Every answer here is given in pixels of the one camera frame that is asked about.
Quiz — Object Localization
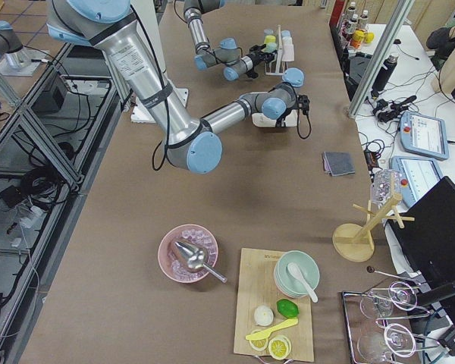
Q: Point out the teach pendant tablet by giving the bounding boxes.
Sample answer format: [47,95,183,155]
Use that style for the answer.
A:
[390,156,443,208]
[400,111,450,160]

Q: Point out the metal ice scoop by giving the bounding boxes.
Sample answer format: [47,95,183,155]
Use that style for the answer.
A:
[170,239,228,283]

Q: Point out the green plastic cup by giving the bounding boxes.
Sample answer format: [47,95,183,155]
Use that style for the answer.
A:
[262,42,278,53]

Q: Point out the clear glass on stand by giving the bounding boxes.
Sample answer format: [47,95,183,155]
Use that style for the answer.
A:
[369,169,402,208]

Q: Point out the folded grey cloth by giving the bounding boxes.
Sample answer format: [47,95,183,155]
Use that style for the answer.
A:
[322,152,355,177]

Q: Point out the pink bowl with ice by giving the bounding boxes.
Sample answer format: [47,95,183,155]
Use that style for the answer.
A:
[158,224,218,284]

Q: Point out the black water bottle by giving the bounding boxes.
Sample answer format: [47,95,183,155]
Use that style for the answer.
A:
[371,52,399,98]

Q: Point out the lemon slice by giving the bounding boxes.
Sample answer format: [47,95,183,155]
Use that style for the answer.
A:
[249,337,268,352]
[268,335,292,360]

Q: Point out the white ceramic spoon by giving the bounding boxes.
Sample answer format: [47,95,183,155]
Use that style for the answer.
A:
[287,262,319,303]

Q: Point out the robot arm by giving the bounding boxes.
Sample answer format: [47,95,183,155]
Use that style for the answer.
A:
[47,1,309,174]
[183,0,278,81]

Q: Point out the black monitor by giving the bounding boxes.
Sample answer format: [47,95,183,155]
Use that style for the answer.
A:
[389,177,455,288]

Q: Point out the black wire glass rack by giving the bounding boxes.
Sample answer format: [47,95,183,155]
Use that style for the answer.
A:
[340,281,449,363]

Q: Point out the bamboo cutting board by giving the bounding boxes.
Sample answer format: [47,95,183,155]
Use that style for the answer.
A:
[234,248,315,362]

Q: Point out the stacked green bowls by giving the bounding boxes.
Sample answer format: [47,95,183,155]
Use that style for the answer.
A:
[273,250,320,298]

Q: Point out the green lime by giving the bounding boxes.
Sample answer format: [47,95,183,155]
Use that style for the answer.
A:
[276,299,300,319]

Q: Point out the white wire cup rack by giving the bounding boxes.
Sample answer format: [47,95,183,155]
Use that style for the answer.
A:
[265,25,291,76]

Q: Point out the yellow plastic cup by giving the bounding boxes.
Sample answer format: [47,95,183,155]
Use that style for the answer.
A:
[264,35,276,44]

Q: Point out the aluminium frame post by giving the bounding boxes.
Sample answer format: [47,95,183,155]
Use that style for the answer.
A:
[347,0,415,119]

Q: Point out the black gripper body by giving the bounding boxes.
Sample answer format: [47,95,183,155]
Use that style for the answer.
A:
[246,44,275,78]

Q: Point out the cream plastic cup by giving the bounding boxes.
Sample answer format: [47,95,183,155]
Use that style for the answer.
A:
[282,36,293,47]

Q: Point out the yellow plastic knife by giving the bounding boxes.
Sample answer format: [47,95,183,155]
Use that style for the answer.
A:
[245,318,299,341]

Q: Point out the wooden mug tree stand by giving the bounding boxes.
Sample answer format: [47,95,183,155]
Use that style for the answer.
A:
[332,184,415,262]

